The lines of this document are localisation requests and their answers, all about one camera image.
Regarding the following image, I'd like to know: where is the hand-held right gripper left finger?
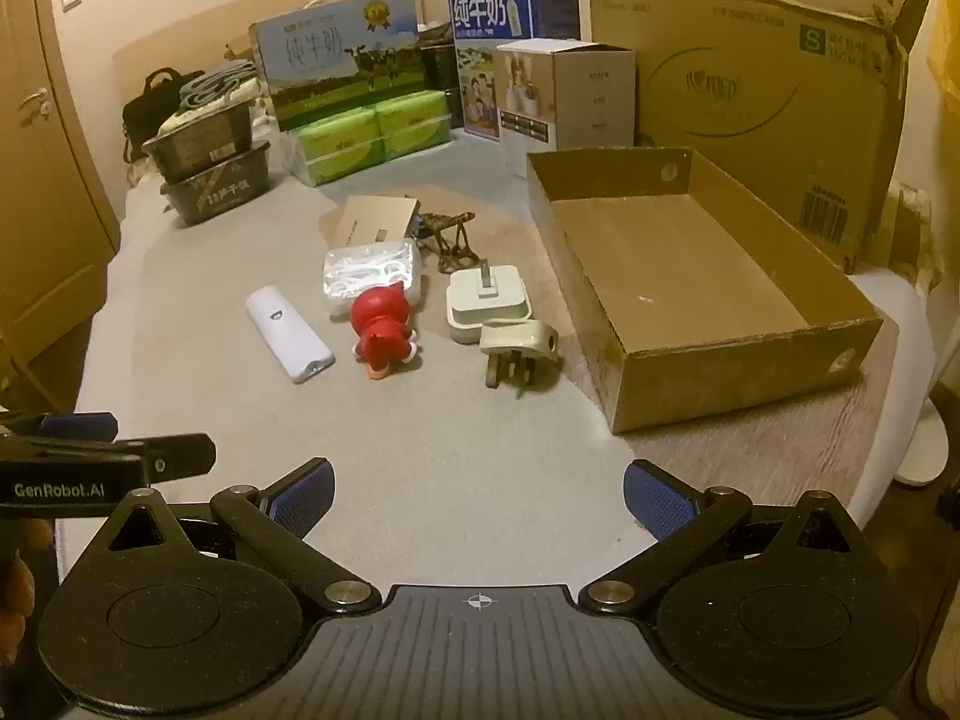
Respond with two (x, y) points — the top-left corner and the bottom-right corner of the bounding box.
(105, 457), (382, 617)

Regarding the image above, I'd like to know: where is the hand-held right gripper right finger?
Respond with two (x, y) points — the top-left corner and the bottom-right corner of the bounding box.
(577, 459), (857, 617)

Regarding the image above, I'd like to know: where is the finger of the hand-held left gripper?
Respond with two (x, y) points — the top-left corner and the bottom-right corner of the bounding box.
(139, 433), (218, 482)
(37, 411), (119, 442)

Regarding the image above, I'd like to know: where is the white rectangular device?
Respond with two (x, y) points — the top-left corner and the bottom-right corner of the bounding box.
(245, 285), (336, 385)

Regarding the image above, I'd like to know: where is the red pig toy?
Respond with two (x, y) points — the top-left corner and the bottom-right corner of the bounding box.
(350, 286), (419, 382)

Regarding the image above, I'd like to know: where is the beige plug adapter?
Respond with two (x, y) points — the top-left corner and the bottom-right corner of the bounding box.
(480, 319), (561, 391)

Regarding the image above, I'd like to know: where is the shallow cardboard box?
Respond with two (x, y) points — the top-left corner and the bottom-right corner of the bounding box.
(525, 146), (886, 434)

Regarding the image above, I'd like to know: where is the clear floss pick box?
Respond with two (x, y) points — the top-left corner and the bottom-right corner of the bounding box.
(322, 238), (422, 320)

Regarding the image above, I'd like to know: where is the white power adapter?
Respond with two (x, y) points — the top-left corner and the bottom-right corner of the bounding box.
(446, 261), (532, 346)

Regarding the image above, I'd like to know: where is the gold box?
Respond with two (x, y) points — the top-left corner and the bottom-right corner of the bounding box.
(334, 195), (422, 248)

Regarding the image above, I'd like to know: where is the bronze metal ornament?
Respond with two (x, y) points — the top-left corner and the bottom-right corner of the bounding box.
(411, 211), (477, 275)

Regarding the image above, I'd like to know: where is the person's left hand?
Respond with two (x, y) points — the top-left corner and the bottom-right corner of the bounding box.
(0, 551), (37, 665)

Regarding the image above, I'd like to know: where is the grey bed sheet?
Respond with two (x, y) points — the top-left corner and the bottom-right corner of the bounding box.
(56, 139), (938, 586)

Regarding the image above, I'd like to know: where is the beige mat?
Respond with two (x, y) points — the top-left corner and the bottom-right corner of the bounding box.
(319, 191), (901, 548)

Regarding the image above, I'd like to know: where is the wooden door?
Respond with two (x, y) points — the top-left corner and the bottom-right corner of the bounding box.
(0, 0), (121, 361)

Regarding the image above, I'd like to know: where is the black bag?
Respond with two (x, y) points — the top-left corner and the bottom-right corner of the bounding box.
(122, 67), (203, 164)

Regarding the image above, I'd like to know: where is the pale cloth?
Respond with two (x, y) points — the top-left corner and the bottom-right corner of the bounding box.
(161, 101), (230, 137)

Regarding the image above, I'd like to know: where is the green tissue pack bundle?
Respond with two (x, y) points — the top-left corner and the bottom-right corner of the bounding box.
(289, 88), (455, 188)

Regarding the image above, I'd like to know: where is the grey striped cloth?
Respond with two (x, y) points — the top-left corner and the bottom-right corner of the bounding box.
(180, 60), (260, 110)

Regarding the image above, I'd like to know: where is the white product box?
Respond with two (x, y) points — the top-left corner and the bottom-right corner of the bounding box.
(495, 40), (638, 179)

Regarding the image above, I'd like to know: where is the large brown cardboard box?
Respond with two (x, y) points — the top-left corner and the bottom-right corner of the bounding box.
(589, 0), (935, 275)

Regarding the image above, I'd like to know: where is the green landscape milk box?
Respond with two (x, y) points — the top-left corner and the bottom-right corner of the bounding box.
(249, 0), (430, 132)

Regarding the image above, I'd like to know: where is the blue milk carton box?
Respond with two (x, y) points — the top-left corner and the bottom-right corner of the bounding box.
(448, 0), (582, 143)

